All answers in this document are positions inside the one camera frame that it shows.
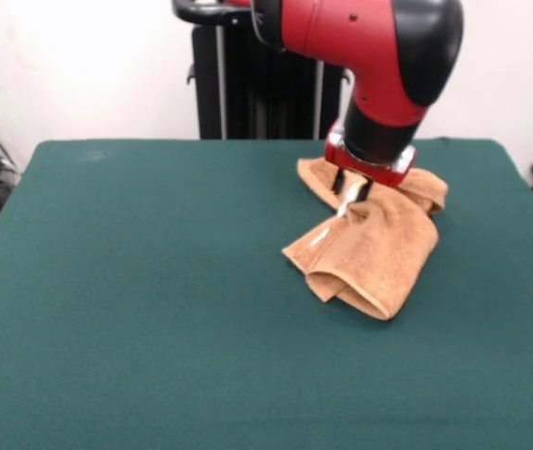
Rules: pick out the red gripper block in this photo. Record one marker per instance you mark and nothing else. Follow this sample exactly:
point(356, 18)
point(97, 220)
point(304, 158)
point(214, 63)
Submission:
point(364, 169)

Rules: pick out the tan terry towel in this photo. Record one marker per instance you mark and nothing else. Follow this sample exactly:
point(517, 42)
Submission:
point(378, 253)

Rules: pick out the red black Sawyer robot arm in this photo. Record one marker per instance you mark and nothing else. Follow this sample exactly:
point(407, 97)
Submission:
point(378, 61)

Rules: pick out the dark green table cloth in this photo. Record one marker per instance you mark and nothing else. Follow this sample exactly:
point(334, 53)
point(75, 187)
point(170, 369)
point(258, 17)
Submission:
point(107, 351)

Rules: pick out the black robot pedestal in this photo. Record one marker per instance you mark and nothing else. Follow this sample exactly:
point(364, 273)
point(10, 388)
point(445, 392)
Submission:
point(228, 84)

